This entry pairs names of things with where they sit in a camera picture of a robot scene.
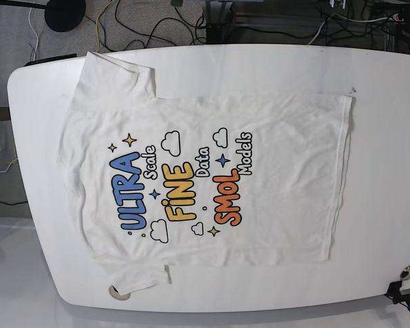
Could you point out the white printed T-shirt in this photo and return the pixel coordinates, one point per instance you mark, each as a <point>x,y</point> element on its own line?
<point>240,181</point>

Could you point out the black round stand base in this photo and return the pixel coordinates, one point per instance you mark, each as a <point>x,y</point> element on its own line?
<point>64,15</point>

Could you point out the black table clamp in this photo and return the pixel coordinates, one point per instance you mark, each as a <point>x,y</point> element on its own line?
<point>396,297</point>

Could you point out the left table cable grommet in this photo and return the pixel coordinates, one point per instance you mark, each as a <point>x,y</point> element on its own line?
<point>117,295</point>

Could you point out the table cable grommet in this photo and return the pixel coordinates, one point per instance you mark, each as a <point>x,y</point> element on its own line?
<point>117,295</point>
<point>405,274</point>

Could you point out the right table cable grommet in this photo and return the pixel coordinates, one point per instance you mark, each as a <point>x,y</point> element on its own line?
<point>405,274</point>

